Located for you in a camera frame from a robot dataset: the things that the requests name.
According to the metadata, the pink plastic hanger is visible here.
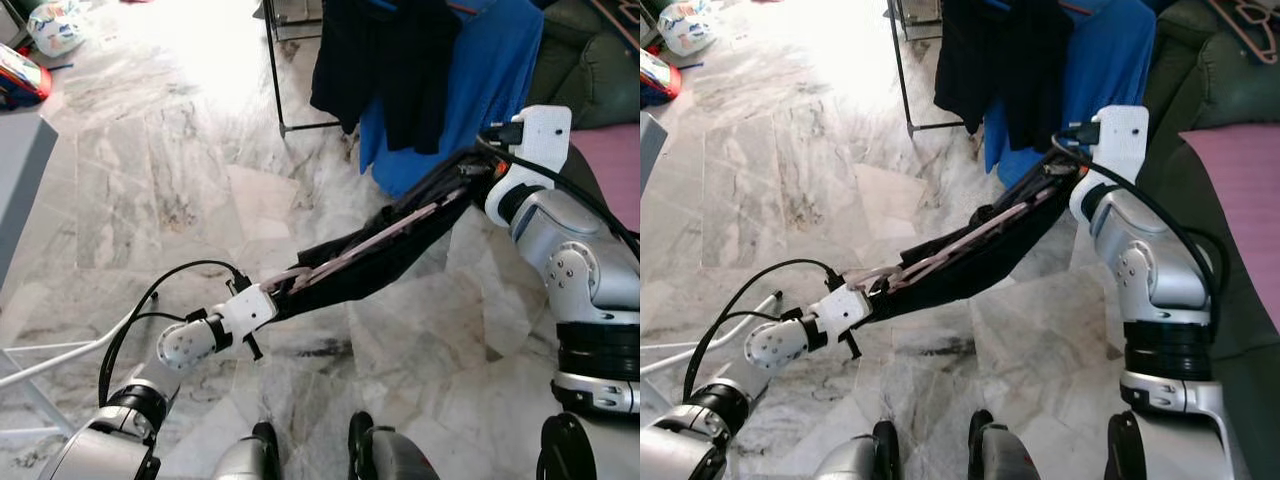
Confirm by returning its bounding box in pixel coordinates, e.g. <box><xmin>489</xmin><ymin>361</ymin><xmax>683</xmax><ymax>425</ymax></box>
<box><xmin>592</xmin><ymin>0</ymin><xmax>641</xmax><ymax>49</ymax></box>
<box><xmin>262</xmin><ymin>185</ymin><xmax>471</xmax><ymax>293</ymax></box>
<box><xmin>848</xmin><ymin>185</ymin><xmax>1061</xmax><ymax>293</ymax></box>
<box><xmin>1208</xmin><ymin>0</ymin><xmax>1280</xmax><ymax>66</ymax></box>

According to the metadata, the navy blue garment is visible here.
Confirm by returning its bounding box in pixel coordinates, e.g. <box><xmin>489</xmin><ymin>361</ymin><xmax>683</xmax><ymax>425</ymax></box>
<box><xmin>310</xmin><ymin>0</ymin><xmax>463</xmax><ymax>156</ymax></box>
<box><xmin>862</xmin><ymin>150</ymin><xmax>1086</xmax><ymax>323</ymax></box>
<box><xmin>935</xmin><ymin>0</ymin><xmax>1076</xmax><ymax>153</ymax></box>
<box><xmin>258</xmin><ymin>148</ymin><xmax>501</xmax><ymax>321</ymax></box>

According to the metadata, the bright blue garment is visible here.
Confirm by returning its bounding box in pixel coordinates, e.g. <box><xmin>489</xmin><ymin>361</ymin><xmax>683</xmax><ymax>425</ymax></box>
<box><xmin>983</xmin><ymin>0</ymin><xmax>1159</xmax><ymax>189</ymax></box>
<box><xmin>358</xmin><ymin>0</ymin><xmax>546</xmax><ymax>199</ymax></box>

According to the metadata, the grey robot left leg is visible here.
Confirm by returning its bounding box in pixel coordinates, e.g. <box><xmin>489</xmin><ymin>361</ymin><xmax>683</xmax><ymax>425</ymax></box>
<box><xmin>815</xmin><ymin>420</ymin><xmax>903</xmax><ymax>480</ymax></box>
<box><xmin>210</xmin><ymin>421</ymin><xmax>282</xmax><ymax>480</ymax></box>

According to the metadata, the grey robot leg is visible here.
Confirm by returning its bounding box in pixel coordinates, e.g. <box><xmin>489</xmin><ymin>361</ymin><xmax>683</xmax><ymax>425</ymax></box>
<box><xmin>210</xmin><ymin>421</ymin><xmax>282</xmax><ymax>480</ymax></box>
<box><xmin>967</xmin><ymin>409</ymin><xmax>1043</xmax><ymax>480</ymax></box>
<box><xmin>815</xmin><ymin>420</ymin><xmax>903</xmax><ymax>480</ymax></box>
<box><xmin>347</xmin><ymin>411</ymin><xmax>441</xmax><ymax>480</ymax></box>

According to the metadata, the mauve cushion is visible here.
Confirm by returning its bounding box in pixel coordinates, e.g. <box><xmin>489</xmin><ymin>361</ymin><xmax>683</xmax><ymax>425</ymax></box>
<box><xmin>1178</xmin><ymin>124</ymin><xmax>1280</xmax><ymax>336</ymax></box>
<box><xmin>568</xmin><ymin>122</ymin><xmax>641</xmax><ymax>233</ymax></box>

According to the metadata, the dark green sofa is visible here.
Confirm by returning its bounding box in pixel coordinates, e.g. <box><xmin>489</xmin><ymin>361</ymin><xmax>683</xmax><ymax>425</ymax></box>
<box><xmin>528</xmin><ymin>0</ymin><xmax>641</xmax><ymax>241</ymax></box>
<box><xmin>1140</xmin><ymin>0</ymin><xmax>1280</xmax><ymax>480</ymax></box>

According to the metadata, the grey robot right leg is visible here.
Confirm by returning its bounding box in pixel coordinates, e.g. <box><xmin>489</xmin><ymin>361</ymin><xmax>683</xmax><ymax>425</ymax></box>
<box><xmin>347</xmin><ymin>411</ymin><xmax>441</xmax><ymax>480</ymax></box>
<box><xmin>967</xmin><ymin>409</ymin><xmax>1043</xmax><ymax>480</ymax></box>

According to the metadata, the black metal drying rack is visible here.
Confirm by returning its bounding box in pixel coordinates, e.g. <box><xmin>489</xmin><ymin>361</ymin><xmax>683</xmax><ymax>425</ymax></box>
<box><xmin>262</xmin><ymin>0</ymin><xmax>343</xmax><ymax>137</ymax></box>
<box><xmin>887</xmin><ymin>0</ymin><xmax>966</xmax><ymax>135</ymax></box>

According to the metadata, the red and blue backpack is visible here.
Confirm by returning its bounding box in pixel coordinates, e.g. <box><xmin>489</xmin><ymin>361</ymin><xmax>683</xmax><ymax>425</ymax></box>
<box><xmin>640</xmin><ymin>48</ymin><xmax>684</xmax><ymax>106</ymax></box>
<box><xmin>0</xmin><ymin>42</ymin><xmax>53</xmax><ymax>109</ymax></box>

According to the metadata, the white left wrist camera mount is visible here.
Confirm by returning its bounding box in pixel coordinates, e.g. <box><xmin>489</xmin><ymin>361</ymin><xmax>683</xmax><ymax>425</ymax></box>
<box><xmin>208</xmin><ymin>285</ymin><xmax>279</xmax><ymax>343</ymax></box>
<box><xmin>812</xmin><ymin>285</ymin><xmax>873</xmax><ymax>343</ymax></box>

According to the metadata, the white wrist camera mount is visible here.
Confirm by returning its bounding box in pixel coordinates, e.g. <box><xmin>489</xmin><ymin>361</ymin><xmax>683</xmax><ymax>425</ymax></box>
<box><xmin>208</xmin><ymin>285</ymin><xmax>279</xmax><ymax>343</ymax></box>
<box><xmin>812</xmin><ymin>285</ymin><xmax>873</xmax><ymax>343</ymax></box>
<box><xmin>490</xmin><ymin>105</ymin><xmax>573</xmax><ymax>201</ymax></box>
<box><xmin>1075</xmin><ymin>105</ymin><xmax>1149</xmax><ymax>196</ymax></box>

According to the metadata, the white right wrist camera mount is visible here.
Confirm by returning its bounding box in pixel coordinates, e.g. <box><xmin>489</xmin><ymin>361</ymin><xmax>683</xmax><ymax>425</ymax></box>
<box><xmin>1075</xmin><ymin>105</ymin><xmax>1149</xmax><ymax>196</ymax></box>
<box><xmin>490</xmin><ymin>105</ymin><xmax>573</xmax><ymax>201</ymax></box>

